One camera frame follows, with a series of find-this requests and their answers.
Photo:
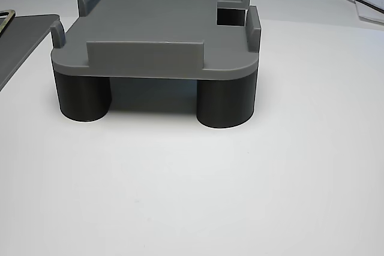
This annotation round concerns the brass metal piece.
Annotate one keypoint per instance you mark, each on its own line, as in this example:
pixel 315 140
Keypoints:
pixel 12 13

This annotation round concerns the dark grey flat plate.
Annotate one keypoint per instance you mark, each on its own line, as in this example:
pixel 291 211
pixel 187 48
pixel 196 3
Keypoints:
pixel 24 38

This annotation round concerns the white printed paper sheet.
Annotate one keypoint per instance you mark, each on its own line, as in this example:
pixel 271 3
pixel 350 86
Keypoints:
pixel 369 13

